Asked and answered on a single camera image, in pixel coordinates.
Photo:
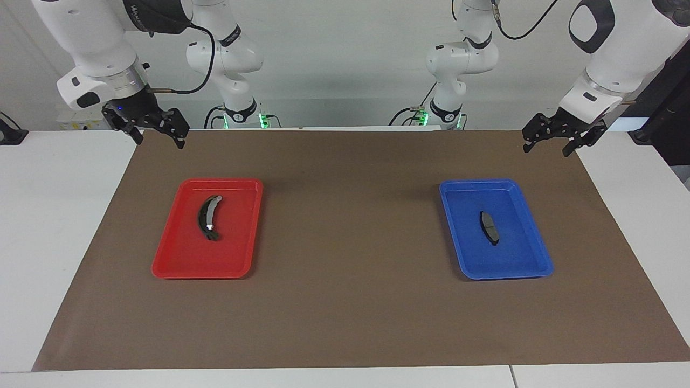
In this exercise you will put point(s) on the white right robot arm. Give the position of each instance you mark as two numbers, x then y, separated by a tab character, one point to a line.
97	37

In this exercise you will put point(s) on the dark brake pad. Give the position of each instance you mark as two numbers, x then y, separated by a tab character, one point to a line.
489	227

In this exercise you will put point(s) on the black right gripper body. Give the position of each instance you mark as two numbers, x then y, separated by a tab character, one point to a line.
141	110

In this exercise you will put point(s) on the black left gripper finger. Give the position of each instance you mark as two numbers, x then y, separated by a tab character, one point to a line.
578	141
532	134

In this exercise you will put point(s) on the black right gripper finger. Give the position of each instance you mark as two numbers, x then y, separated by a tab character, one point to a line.
180	137
133	132

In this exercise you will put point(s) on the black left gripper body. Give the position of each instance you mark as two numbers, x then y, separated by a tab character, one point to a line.
568	124

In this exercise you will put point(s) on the white yellow power strip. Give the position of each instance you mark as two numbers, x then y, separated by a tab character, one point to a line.
75	121

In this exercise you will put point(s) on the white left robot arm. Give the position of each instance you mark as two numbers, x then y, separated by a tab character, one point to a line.
620	48

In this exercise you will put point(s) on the large black stand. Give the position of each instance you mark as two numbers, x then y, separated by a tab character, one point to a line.
666	118

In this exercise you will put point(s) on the blue plastic tray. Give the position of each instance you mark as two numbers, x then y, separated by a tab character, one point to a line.
512	248

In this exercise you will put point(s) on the small black clamp mount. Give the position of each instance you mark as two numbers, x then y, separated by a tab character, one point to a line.
9	134

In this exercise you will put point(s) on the red plastic tray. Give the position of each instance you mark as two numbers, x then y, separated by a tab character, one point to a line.
237	237

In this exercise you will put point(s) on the brown table mat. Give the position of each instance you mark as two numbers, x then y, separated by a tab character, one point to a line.
350	302

